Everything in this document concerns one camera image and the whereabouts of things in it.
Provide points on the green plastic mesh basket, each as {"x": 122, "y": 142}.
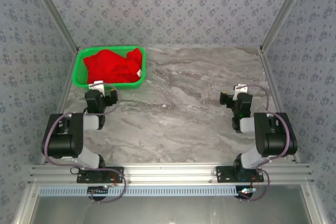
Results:
{"x": 126, "y": 86}

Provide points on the red t-shirt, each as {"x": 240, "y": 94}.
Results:
{"x": 110, "y": 66}

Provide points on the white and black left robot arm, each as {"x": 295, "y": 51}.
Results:
{"x": 63, "y": 134}

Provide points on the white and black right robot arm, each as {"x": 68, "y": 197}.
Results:
{"x": 275, "y": 140}

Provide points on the small black controller board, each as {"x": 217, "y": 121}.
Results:
{"x": 245, "y": 191}
{"x": 98, "y": 191}

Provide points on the metal lower shelf panel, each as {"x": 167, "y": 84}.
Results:
{"x": 168, "y": 211}

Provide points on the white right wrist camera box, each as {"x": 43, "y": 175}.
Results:
{"x": 240, "y": 87}

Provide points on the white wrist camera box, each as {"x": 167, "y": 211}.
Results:
{"x": 95, "y": 84}
{"x": 240, "y": 87}

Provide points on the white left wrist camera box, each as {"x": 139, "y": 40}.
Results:
{"x": 95, "y": 84}

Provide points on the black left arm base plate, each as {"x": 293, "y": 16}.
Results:
{"x": 116, "y": 170}

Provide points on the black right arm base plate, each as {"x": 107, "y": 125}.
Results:
{"x": 223, "y": 175}

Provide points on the aluminium frame post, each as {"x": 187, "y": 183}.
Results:
{"x": 58, "y": 11}
{"x": 284, "y": 11}

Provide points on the aluminium mounting rail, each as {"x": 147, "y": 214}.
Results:
{"x": 168, "y": 174}

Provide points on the aluminium frame leg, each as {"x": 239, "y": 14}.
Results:
{"x": 313, "y": 203}
{"x": 27, "y": 203}

